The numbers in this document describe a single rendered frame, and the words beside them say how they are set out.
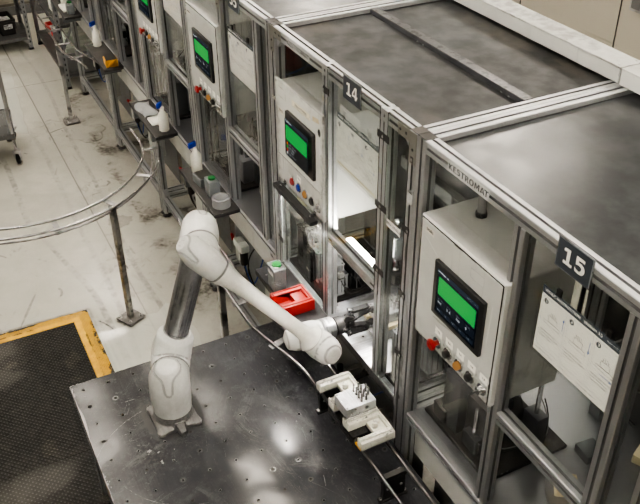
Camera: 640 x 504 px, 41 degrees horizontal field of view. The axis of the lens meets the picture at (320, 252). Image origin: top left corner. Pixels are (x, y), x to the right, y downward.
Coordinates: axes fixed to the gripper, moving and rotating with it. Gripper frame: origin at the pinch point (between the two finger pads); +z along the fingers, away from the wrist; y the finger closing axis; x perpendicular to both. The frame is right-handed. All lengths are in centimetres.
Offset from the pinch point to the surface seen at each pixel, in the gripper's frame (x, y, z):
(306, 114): 34, 77, -18
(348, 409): -35.6, -8.8, -32.2
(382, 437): -49, -14, -25
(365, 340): -2.8, -9.7, -6.6
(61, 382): 131, -104, -113
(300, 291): 34.2, -6.2, -18.4
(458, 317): -73, 57, -19
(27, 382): 140, -105, -129
